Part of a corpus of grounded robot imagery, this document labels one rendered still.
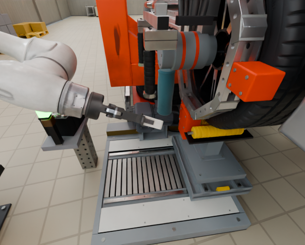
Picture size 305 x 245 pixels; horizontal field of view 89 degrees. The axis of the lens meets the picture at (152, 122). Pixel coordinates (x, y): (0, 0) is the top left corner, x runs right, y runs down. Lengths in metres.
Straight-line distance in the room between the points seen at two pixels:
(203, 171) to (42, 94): 0.86
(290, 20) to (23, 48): 0.65
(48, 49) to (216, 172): 0.95
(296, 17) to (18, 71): 0.60
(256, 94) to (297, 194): 1.12
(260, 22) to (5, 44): 0.65
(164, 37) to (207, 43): 0.24
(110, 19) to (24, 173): 1.23
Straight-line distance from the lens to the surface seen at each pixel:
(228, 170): 1.05
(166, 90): 0.83
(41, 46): 0.56
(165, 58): 0.62
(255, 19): 0.49
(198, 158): 1.05
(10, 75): 0.45
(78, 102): 0.43
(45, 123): 0.81
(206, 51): 0.66
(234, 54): 0.47
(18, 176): 1.55
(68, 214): 1.19
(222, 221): 1.05
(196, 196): 1.00
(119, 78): 1.16
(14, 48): 0.60
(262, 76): 0.42
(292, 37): 0.49
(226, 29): 0.73
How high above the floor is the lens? 1.00
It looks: 37 degrees down
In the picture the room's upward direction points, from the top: straight up
